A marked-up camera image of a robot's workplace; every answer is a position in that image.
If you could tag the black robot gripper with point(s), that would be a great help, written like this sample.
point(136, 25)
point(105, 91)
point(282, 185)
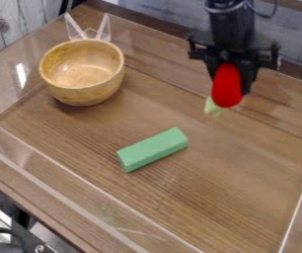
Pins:
point(234, 42)

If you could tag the red plush fruit green leaf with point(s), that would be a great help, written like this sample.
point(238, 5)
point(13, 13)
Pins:
point(226, 92)

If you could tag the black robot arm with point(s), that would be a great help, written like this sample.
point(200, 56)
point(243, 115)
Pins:
point(230, 5)

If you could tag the green rectangular foam block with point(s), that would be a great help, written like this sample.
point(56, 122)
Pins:
point(151, 149)

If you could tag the light wooden bowl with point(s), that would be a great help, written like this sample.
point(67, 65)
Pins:
point(83, 71)

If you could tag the black metal stand base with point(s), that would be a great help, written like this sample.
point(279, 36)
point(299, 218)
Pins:
point(22, 235)

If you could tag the clear acrylic corner bracket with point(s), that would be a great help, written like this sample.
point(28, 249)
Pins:
point(76, 33)

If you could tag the clear acrylic tray enclosure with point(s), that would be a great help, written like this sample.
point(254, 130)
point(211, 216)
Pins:
point(115, 159)

